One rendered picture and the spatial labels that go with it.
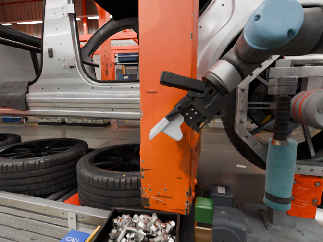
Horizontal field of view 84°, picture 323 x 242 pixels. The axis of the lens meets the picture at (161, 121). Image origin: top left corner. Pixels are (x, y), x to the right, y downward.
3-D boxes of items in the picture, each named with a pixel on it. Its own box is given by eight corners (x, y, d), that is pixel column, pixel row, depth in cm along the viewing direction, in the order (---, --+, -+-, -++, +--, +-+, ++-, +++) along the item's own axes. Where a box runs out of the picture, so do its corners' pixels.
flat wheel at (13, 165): (-47, 205, 104) (-54, 166, 100) (23, 163, 169) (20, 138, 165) (74, 197, 113) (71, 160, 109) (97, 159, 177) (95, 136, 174)
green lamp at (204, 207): (213, 213, 43) (213, 198, 42) (213, 225, 39) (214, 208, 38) (195, 211, 44) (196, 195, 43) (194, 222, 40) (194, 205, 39)
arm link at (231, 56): (260, 16, 39) (247, 36, 47) (221, 52, 39) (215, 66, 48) (288, 41, 38) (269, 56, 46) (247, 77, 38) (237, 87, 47)
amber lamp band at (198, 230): (212, 233, 43) (212, 217, 43) (212, 246, 39) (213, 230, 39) (195, 229, 44) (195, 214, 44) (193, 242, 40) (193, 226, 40)
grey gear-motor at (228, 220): (232, 228, 112) (235, 175, 107) (244, 302, 72) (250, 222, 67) (202, 223, 117) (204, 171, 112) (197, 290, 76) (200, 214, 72)
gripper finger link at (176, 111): (172, 119, 37) (195, 97, 41) (167, 114, 37) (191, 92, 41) (163, 127, 41) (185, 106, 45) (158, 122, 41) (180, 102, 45)
